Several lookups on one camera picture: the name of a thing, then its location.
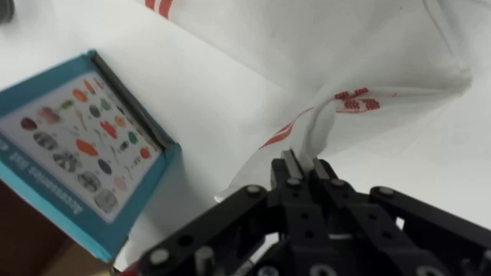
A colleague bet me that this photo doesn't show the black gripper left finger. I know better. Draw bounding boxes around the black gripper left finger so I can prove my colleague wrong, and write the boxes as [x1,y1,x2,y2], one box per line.
[136,151,303,276]

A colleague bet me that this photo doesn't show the blue cardboard toy box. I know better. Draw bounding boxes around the blue cardboard toy box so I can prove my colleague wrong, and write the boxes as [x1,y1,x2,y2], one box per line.
[0,51,179,263]

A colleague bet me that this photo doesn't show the white towel red stripes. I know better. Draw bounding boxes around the white towel red stripes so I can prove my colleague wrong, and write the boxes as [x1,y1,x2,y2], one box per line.
[136,0,491,206]

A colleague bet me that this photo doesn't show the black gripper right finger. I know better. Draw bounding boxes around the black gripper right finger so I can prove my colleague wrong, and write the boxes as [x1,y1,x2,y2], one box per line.
[309,160,491,276]

